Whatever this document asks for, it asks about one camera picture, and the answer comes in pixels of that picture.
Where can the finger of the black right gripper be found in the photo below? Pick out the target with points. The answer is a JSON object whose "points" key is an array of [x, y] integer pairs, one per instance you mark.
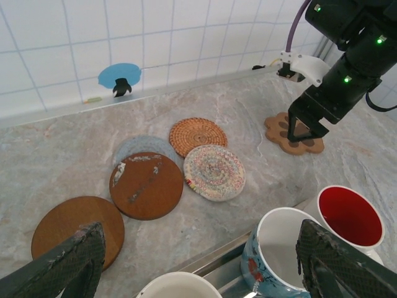
{"points": [[291, 128], [318, 131]]}

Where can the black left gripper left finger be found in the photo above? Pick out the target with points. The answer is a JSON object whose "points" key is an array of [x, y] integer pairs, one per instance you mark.
{"points": [[71, 260]]}

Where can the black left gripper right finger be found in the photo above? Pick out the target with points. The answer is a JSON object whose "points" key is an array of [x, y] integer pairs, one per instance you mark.
{"points": [[328, 257]]}

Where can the paw shaped wooden coaster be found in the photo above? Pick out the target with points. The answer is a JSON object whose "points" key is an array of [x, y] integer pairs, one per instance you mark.
{"points": [[276, 127]]}

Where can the plain brown wooden coaster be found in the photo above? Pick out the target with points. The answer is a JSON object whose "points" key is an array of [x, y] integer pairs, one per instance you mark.
{"points": [[71, 220]]}

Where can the white cup red inside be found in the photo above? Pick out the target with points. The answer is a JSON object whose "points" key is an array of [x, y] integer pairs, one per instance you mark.
{"points": [[347, 217]]}

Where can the blue floral cup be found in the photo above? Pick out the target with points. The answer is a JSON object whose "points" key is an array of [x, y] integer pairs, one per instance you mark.
{"points": [[273, 248]]}

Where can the multicolour woven coaster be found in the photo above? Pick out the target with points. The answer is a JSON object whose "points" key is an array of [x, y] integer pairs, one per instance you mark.
{"points": [[214, 172]]}

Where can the orange rattan coaster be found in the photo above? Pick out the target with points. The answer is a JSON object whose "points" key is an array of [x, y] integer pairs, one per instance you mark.
{"points": [[198, 135]]}

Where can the brown wooden coaster white marks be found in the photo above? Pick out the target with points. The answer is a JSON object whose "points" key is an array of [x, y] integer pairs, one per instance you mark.
{"points": [[145, 186]]}

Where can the light blue cup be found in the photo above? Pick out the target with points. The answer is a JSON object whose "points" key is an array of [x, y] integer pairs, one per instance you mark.
{"points": [[180, 284]]}

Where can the grey blue woven coaster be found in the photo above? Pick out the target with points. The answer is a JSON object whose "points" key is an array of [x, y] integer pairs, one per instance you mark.
{"points": [[139, 144]]}

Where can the metal tray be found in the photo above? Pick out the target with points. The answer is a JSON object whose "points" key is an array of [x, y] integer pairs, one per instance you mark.
{"points": [[226, 264]]}

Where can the blue circle seal sticker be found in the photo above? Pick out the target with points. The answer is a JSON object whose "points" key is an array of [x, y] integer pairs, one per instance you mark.
{"points": [[119, 73]]}

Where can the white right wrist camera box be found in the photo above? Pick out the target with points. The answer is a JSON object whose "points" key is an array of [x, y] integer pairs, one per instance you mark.
{"points": [[307, 63]]}

